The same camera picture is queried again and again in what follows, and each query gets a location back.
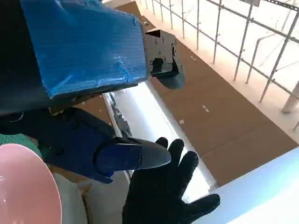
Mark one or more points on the white panel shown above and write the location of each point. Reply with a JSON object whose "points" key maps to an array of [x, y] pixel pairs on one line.
{"points": [[261, 186]]}

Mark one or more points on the green cutting mat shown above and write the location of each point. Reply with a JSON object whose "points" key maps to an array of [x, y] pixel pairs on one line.
{"points": [[14, 139]]}

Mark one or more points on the bare left robot hand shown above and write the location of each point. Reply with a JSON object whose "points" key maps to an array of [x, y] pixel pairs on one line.
{"points": [[81, 46]]}

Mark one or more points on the gloved right robot hand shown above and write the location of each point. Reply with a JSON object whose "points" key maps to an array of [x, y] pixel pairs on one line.
{"points": [[154, 198]]}

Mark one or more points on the pink bowl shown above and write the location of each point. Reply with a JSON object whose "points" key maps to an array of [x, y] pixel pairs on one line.
{"points": [[23, 186]]}

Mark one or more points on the white metal grid frame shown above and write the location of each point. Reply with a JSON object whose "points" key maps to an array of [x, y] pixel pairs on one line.
{"points": [[251, 20]]}

